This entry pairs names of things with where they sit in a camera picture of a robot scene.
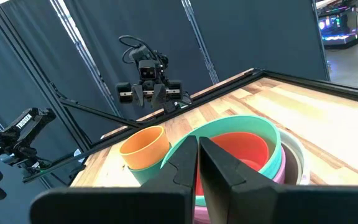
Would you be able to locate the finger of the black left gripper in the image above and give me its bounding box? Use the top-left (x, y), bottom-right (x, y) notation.
top-left (132, 84), bottom-right (145, 107)
top-left (152, 84), bottom-right (167, 110)

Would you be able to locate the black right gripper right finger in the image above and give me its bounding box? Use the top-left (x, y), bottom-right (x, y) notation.
top-left (198, 136), bottom-right (358, 224)

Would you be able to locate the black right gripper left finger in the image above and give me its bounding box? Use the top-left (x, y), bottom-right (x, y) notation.
top-left (29, 135), bottom-right (198, 224)

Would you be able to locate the green plastic cup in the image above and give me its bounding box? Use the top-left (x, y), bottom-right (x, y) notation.
top-left (127, 143), bottom-right (173, 186)

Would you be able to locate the pink plastic bowl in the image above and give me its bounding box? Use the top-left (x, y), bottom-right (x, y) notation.
top-left (193, 145), bottom-right (287, 224)

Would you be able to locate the orange plastic cup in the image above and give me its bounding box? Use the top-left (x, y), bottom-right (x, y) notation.
top-left (119, 125), bottom-right (171, 171)

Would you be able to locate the teal plastic bowl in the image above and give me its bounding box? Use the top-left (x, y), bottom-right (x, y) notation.
top-left (160, 114), bottom-right (283, 208)

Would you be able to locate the white plastic bowl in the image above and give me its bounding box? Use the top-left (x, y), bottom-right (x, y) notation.
top-left (277, 128), bottom-right (311, 187)

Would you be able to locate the dark blue folding partition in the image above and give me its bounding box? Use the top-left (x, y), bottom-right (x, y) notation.
top-left (0, 0), bottom-right (331, 224)

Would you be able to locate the computer tower with coloured lights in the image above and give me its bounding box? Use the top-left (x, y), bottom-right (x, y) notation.
top-left (317, 9), bottom-right (358, 50)

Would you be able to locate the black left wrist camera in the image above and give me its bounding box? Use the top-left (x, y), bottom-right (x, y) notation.
top-left (137, 58), bottom-right (158, 81)

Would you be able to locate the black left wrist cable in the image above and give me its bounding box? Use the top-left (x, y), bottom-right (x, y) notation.
top-left (118, 34), bottom-right (157, 65)

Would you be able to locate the black aluminium table frame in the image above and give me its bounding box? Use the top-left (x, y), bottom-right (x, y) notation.
top-left (0, 0), bottom-right (358, 187)

